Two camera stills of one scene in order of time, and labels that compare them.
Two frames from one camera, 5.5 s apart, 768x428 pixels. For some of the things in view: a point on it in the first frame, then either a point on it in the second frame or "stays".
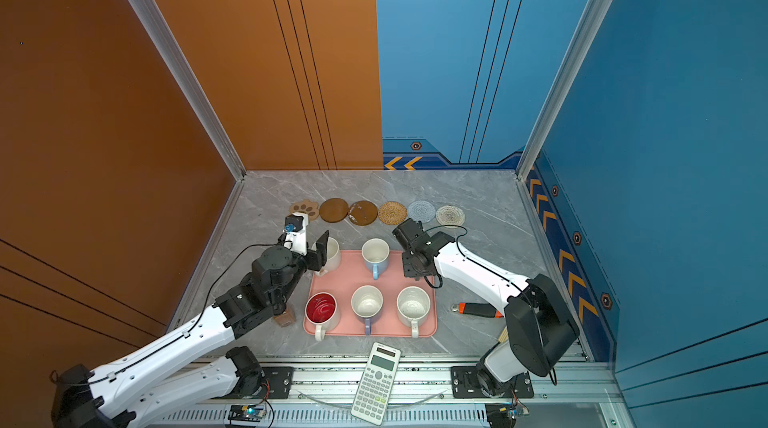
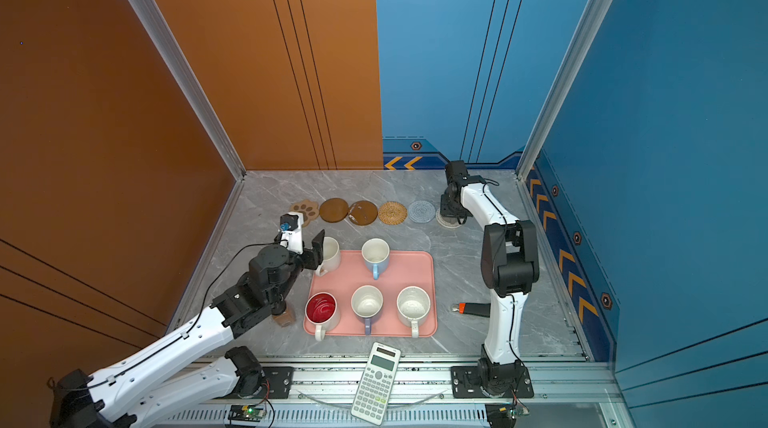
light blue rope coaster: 421,210 stays
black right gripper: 406,266 → 445,209
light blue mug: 375,253 stays
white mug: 333,256 stays
